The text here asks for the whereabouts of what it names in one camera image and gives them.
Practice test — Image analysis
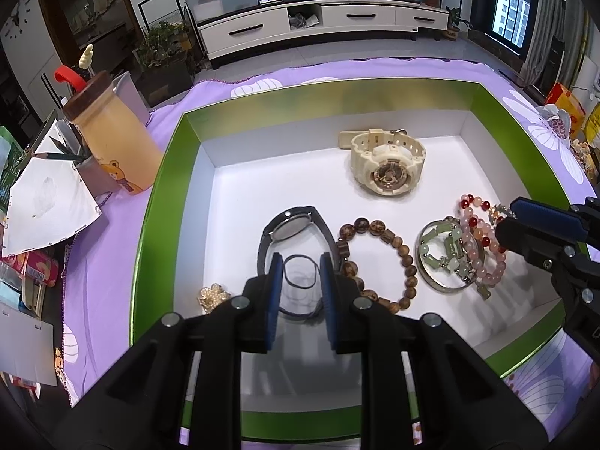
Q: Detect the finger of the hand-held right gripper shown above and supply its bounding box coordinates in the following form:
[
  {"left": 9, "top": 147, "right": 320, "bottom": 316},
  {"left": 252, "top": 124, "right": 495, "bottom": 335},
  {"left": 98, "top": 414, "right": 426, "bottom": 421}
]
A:
[
  {"left": 495, "top": 218, "right": 600, "bottom": 325},
  {"left": 510, "top": 196, "right": 600, "bottom": 245}
]

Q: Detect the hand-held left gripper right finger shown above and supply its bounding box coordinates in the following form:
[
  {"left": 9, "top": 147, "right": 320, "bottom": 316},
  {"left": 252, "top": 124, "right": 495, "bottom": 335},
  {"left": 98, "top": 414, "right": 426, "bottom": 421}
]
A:
[{"left": 319, "top": 252, "right": 549, "bottom": 450}]

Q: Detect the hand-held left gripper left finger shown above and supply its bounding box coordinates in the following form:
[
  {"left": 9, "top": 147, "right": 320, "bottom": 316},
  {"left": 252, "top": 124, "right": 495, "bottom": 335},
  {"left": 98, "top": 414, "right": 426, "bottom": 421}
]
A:
[{"left": 51, "top": 252, "right": 285, "bottom": 450}]

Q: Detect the thin black hair tie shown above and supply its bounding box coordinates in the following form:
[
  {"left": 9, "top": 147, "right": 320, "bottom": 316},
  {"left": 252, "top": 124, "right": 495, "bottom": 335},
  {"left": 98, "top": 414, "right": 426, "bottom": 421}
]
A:
[{"left": 283, "top": 254, "right": 320, "bottom": 289}]

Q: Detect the pink red bead bracelet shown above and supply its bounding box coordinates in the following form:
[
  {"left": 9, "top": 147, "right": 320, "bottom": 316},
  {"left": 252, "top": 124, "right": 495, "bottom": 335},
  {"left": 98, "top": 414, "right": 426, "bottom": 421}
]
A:
[{"left": 458, "top": 193, "right": 509, "bottom": 284}]

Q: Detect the gold charm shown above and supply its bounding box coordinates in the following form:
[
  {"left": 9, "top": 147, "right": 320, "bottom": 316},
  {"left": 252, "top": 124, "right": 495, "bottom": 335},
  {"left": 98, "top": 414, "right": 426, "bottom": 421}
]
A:
[{"left": 197, "top": 283, "right": 231, "bottom": 315}]

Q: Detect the brown wooden bead bracelet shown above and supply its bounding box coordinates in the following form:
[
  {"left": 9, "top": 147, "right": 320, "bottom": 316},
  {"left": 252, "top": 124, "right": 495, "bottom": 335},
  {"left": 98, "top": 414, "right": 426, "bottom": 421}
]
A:
[{"left": 337, "top": 217, "right": 418, "bottom": 315}]

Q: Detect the green cardboard box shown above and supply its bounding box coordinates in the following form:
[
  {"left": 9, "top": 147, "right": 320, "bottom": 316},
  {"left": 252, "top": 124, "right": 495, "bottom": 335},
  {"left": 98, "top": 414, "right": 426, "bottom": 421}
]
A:
[{"left": 129, "top": 79, "right": 587, "bottom": 444}]

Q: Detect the black wrist watch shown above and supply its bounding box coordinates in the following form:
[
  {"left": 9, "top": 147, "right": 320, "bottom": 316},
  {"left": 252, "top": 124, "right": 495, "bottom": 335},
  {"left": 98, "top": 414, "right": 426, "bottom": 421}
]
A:
[{"left": 257, "top": 206, "right": 341, "bottom": 322}]

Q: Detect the white plastic bag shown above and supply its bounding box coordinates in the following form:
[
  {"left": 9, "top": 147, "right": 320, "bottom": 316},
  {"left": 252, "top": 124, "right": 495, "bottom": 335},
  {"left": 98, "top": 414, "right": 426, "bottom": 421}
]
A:
[{"left": 539, "top": 105, "right": 570, "bottom": 139}]

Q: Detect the silver jade bangle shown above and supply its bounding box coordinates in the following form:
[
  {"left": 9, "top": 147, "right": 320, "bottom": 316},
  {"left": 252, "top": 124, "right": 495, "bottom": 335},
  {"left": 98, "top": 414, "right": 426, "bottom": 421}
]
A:
[{"left": 416, "top": 218, "right": 491, "bottom": 301}]

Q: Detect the yellow paper bag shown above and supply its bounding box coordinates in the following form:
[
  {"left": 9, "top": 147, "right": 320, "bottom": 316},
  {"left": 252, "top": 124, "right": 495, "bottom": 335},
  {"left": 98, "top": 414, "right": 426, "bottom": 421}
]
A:
[{"left": 544, "top": 82, "right": 587, "bottom": 139}]

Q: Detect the cream wrist watch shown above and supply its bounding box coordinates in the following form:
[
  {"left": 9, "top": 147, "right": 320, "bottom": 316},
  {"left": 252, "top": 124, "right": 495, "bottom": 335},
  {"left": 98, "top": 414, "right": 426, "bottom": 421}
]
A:
[{"left": 338, "top": 129, "right": 427, "bottom": 195}]

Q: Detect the grey curtain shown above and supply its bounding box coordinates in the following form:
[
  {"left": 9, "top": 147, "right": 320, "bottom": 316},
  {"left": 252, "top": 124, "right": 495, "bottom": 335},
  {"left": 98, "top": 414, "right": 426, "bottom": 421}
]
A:
[{"left": 520, "top": 0, "right": 596, "bottom": 95}]

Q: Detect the small potted plant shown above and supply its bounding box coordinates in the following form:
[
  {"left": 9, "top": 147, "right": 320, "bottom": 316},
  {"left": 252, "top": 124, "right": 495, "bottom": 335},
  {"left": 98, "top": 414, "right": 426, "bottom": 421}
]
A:
[{"left": 445, "top": 7, "right": 470, "bottom": 41}]

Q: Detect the dark window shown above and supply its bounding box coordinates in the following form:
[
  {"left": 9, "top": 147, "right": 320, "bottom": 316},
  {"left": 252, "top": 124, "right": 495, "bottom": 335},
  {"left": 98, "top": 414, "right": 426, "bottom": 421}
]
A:
[{"left": 485, "top": 0, "right": 545, "bottom": 54}]

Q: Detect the pen holder with pencils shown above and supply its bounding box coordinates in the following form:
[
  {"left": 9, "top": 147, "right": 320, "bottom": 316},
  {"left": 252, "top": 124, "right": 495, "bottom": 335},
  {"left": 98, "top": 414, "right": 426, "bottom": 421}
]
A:
[{"left": 33, "top": 122, "right": 123, "bottom": 196}]

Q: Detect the yellow bottle with brown lid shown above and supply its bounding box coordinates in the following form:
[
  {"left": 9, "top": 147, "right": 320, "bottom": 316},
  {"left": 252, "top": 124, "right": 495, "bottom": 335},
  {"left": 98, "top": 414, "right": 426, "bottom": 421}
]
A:
[{"left": 54, "top": 44, "right": 164, "bottom": 196}]

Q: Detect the pink snack packet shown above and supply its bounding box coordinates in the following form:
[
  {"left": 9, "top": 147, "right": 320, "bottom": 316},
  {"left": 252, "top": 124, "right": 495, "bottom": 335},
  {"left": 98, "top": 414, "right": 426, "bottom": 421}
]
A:
[{"left": 4, "top": 250, "right": 62, "bottom": 287}]

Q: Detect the white folded paper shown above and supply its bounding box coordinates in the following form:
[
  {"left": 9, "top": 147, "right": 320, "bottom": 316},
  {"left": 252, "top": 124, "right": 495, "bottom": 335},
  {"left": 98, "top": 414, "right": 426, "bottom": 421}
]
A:
[{"left": 2, "top": 156, "right": 103, "bottom": 258}]

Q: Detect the white cardboard box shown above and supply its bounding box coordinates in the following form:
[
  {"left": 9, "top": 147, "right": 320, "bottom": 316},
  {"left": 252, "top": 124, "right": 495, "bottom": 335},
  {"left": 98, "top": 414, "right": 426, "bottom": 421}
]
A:
[{"left": 0, "top": 302, "right": 58, "bottom": 385}]

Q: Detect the white tv cabinet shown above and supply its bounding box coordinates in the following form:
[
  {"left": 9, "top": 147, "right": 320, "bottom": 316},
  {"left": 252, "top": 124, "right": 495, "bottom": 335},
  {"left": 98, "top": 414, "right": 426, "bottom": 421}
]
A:
[{"left": 197, "top": 0, "right": 450, "bottom": 59}]

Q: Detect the plant in wire basket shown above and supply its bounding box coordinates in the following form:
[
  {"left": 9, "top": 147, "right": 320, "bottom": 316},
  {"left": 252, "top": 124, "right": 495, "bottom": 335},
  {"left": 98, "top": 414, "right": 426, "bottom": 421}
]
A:
[{"left": 133, "top": 21, "right": 195, "bottom": 106}]

